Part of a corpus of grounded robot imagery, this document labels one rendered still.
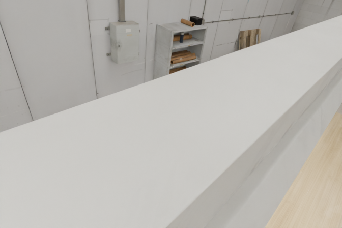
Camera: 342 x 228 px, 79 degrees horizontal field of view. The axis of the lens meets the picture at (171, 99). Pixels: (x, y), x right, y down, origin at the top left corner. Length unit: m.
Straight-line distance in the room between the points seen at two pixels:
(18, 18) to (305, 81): 3.08
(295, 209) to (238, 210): 2.07
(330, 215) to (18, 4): 3.75
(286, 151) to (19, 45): 3.15
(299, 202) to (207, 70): 2.19
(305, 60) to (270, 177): 0.11
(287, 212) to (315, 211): 0.25
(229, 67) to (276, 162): 0.10
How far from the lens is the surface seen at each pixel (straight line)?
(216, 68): 0.16
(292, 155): 0.26
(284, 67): 0.20
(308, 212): 2.29
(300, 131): 0.28
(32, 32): 3.20
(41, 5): 3.16
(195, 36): 4.49
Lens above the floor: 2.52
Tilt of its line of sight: 34 degrees down
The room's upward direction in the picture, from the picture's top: 7 degrees clockwise
